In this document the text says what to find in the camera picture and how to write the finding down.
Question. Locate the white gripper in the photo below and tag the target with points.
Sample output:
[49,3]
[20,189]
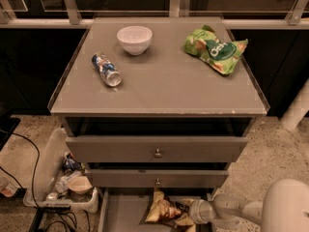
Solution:
[200,211]

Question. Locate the brown chip bag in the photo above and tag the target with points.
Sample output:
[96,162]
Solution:
[174,214]

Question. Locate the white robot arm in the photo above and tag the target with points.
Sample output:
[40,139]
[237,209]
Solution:
[285,209]

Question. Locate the middle grey drawer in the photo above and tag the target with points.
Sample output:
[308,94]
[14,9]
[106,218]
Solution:
[125,178]

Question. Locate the grey drawer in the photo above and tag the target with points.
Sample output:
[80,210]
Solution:
[156,149]
[125,178]
[126,209]

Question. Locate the bottom grey drawer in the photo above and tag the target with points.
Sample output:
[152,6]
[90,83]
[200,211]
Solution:
[126,209]

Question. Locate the grey drawer cabinet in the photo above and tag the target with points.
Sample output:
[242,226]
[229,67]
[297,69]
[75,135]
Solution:
[164,91]

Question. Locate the top grey drawer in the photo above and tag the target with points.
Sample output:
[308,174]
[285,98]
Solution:
[156,149]

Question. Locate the green chip bag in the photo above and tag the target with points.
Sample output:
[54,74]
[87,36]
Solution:
[204,44]

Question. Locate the white cup in bin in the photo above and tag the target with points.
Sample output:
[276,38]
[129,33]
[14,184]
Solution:
[80,185]

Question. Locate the plastic bottle in bin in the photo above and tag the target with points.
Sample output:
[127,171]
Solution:
[62,185]

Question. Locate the clear plastic bin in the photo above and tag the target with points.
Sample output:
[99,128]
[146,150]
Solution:
[48,173]

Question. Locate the blue soda can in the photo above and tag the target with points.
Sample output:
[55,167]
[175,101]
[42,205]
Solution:
[106,70]

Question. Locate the white bowl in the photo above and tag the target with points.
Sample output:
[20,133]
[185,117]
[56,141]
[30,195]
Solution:
[135,39]

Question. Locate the small cup on floor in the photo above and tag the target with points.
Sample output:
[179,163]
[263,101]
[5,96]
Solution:
[7,188]

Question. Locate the metal window railing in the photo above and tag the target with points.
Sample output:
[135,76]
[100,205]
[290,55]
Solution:
[75,11]

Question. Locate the white post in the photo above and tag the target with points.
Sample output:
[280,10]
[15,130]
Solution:
[297,109]

